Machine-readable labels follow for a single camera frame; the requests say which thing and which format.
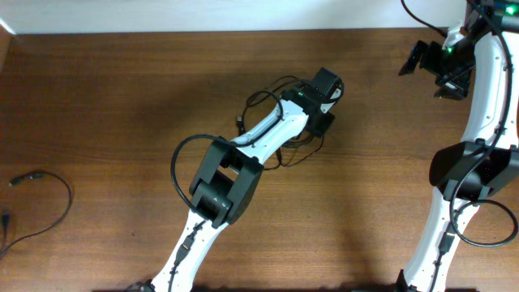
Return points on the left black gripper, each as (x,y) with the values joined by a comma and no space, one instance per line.
(323,122)

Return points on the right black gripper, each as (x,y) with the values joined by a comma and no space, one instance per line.
(431,57)

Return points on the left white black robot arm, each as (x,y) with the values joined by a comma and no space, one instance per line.
(230,171)

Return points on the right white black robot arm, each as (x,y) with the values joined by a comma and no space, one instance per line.
(479,58)

